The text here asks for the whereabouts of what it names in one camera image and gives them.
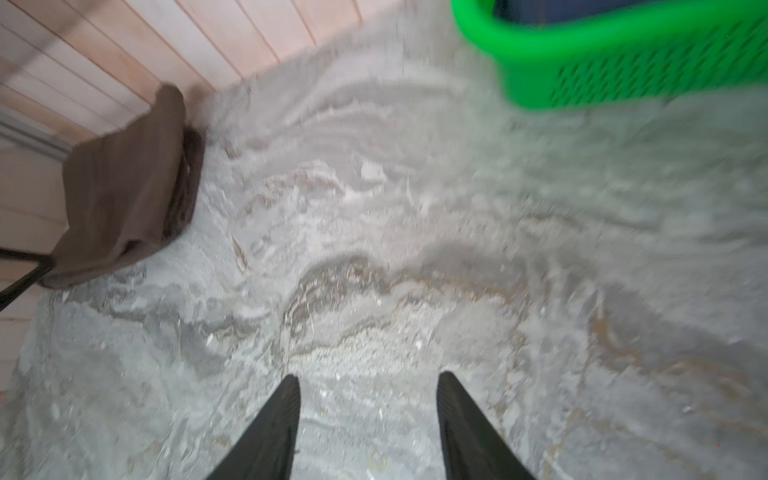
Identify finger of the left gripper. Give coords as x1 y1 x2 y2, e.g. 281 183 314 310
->
0 247 56 313

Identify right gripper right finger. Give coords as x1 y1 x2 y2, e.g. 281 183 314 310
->
436 371 534 480

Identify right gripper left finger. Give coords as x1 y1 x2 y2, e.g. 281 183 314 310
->
207 374 301 480

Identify brown corduroy trousers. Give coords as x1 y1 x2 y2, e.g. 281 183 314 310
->
40 84 205 289

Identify blue denim jeans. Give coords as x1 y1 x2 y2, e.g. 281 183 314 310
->
492 0 643 26

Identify green plastic basket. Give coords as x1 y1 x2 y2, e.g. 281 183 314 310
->
451 1 767 110

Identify left aluminium frame rail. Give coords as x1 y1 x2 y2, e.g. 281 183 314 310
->
1 107 72 162

